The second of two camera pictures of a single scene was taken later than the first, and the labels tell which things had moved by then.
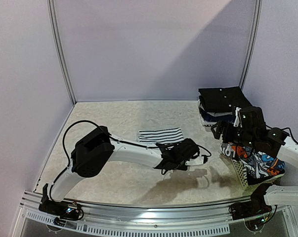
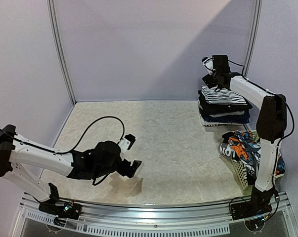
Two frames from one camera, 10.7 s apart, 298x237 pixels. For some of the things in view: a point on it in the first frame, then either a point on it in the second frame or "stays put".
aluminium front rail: x=215 y=218 stays put
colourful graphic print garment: x=259 y=168 stays put
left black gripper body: x=179 y=165 to x=122 y=171
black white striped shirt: x=169 y=136 to x=222 y=96
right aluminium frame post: x=254 y=38 stays put
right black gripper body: x=228 y=130 to x=210 y=80
